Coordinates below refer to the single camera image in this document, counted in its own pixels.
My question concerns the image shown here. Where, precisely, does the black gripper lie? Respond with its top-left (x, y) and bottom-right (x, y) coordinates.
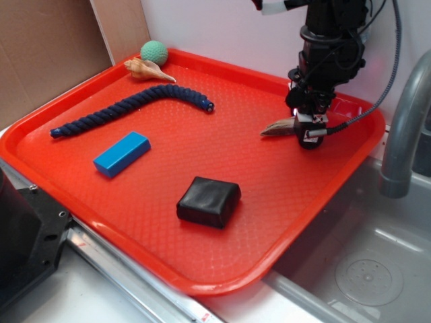
top-left (286, 32), bottom-right (365, 149)

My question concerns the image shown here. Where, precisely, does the brown wood chip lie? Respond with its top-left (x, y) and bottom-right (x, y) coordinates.
top-left (260, 117), bottom-right (295, 137)

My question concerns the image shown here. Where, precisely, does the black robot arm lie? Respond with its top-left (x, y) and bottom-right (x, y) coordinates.
top-left (253, 0), bottom-right (368, 149)

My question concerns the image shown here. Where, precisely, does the grey curved faucet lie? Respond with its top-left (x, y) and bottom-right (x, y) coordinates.
top-left (378, 51), bottom-right (430, 199)

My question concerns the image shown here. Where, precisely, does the black leather pouch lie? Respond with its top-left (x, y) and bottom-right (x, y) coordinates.
top-left (176, 176), bottom-right (242, 229)

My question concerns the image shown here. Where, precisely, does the red plastic tray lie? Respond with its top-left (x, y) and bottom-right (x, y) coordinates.
top-left (1, 50), bottom-right (385, 296)

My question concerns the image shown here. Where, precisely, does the grey plastic sink basin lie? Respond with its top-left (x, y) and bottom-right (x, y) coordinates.
top-left (265, 159), bottom-right (430, 322)

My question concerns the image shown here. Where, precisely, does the green textured ball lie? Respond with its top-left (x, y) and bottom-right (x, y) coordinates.
top-left (140, 40), bottom-right (168, 67)

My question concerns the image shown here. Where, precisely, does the tan conch seashell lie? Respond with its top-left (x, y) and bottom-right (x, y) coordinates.
top-left (123, 57), bottom-right (176, 83)

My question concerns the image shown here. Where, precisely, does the blue rectangular block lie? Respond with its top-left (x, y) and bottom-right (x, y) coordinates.
top-left (93, 132), bottom-right (152, 178)

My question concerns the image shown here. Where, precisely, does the brown cardboard panel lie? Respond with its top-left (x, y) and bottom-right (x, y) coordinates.
top-left (1, 1), bottom-right (150, 129)

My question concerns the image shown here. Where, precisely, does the braided grey cable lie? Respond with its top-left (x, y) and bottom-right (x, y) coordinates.
top-left (325, 0), bottom-right (403, 136)

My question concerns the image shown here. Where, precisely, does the dark blue twisted rope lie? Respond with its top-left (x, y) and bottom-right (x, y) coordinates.
top-left (49, 84), bottom-right (216, 139)

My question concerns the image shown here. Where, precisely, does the aluminium rail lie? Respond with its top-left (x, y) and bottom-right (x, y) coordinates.
top-left (0, 157), bottom-right (216, 323)

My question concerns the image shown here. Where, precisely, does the black metal bracket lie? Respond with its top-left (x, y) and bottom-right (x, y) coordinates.
top-left (1, 172), bottom-right (70, 312)

